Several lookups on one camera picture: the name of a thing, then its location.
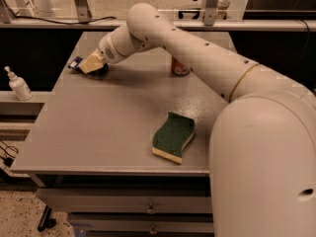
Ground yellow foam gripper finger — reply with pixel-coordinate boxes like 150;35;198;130
79;49;106;74

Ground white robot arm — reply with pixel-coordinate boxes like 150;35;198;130
80;3;316;237

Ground white pump bottle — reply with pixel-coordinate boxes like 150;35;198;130
4;66;33;101

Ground orange soda can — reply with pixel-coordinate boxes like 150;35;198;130
171;57;190;76

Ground green yellow sponge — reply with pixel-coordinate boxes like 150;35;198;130
152;113;196;164

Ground upper grey drawer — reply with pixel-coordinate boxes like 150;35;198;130
37;189;212;214

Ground grey drawer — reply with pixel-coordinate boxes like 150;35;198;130
68;213;214;234
37;189;212;214

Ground lower grey drawer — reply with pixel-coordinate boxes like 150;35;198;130
68;213;214;234

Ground black table leg foot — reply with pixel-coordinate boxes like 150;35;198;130
38;206;56;232

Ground black cable on shelf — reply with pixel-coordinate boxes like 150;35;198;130
6;3;117;27

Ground grey metal shelf rail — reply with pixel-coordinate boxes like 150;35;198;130
0;18;316;33

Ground black cables at left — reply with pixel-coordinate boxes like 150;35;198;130
0;139;20;170

